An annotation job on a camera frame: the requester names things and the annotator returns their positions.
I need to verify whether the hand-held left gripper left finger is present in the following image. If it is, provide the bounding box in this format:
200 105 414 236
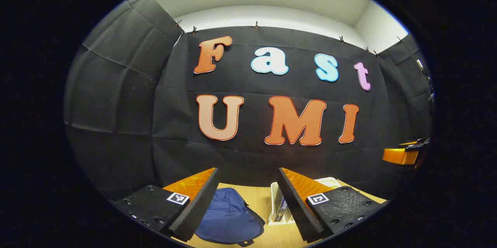
113 167 221 242

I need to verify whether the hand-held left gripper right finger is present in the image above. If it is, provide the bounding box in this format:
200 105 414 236
276 167 389 243

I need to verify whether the blue cover book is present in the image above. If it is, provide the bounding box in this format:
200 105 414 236
278 196 290 219

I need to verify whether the white bookshelf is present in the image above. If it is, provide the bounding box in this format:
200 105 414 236
268 177 342 226

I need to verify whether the blue schoolbag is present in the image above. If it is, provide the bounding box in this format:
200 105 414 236
194 188 266 247

